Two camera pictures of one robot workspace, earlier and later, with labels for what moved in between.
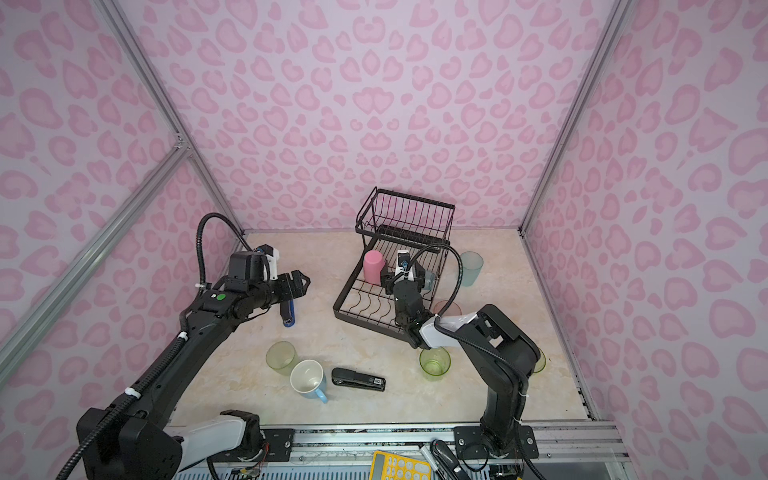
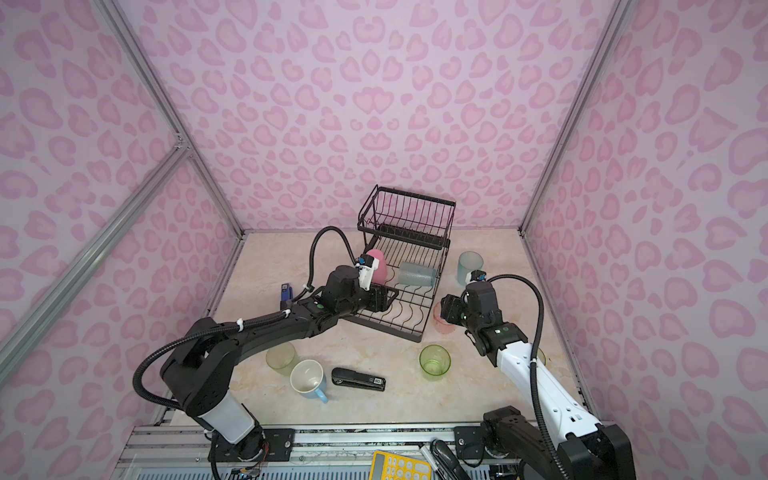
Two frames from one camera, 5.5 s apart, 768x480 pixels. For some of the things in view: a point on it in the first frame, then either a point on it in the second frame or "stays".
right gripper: [388, 281] → [451, 307]
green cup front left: [281, 356] stays
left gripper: [288, 291] → [384, 302]
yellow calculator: [386, 466] stays
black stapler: [351, 378] stays
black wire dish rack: [395, 279] stays
